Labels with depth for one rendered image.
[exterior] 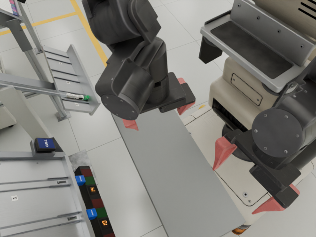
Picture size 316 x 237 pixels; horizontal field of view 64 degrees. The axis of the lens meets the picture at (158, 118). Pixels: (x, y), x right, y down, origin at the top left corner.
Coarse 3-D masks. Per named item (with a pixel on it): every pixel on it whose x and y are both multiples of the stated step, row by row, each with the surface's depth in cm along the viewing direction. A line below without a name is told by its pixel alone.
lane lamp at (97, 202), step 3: (99, 198) 78; (93, 201) 76; (96, 201) 77; (99, 201) 78; (102, 201) 78; (93, 204) 76; (96, 204) 76; (99, 204) 77; (102, 204) 78; (96, 207) 75; (99, 207) 76
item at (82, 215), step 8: (64, 160) 77; (64, 168) 76; (72, 176) 74; (72, 184) 73; (72, 192) 72; (80, 200) 70; (80, 208) 69; (80, 216) 68; (88, 224) 67; (88, 232) 65
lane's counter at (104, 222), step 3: (102, 219) 74; (105, 219) 75; (102, 222) 73; (105, 222) 74; (108, 222) 74; (102, 225) 73; (105, 225) 73; (108, 225) 74; (102, 228) 72; (105, 228) 73; (108, 228) 73
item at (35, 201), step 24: (0, 168) 64; (24, 168) 68; (48, 168) 73; (0, 192) 60; (24, 192) 64; (48, 192) 68; (0, 216) 57; (24, 216) 60; (48, 216) 64; (72, 216) 68
